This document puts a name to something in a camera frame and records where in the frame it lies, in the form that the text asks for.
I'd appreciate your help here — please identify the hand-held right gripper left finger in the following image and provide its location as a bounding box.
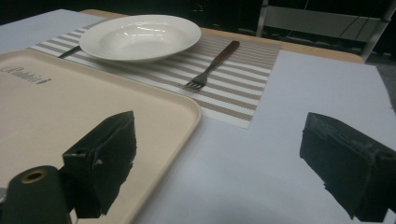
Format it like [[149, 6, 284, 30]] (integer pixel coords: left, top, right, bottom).
[[62, 110, 137, 219]]

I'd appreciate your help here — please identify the white deep plate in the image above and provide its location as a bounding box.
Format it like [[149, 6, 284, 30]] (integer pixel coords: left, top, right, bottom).
[[78, 14, 203, 63]]

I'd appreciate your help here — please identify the knife with dark handle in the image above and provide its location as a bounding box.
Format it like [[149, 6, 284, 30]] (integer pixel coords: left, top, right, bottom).
[[57, 45, 83, 60]]

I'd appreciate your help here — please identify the metal frame stand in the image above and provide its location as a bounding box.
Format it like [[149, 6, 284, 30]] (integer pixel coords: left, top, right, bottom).
[[255, 0, 396, 62]]

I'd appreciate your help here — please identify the striped beige placemat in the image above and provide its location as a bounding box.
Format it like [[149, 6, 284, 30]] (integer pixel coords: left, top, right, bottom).
[[29, 18, 283, 130]]

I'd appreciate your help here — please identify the fork with brown handle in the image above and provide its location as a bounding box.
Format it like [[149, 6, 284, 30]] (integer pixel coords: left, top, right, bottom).
[[179, 39, 241, 91]]

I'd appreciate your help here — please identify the beige plastic tray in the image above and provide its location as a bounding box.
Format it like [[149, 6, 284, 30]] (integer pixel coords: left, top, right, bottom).
[[0, 49, 203, 224]]

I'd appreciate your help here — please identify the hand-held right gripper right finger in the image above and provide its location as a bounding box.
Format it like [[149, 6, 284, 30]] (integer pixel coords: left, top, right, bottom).
[[299, 112, 396, 223]]

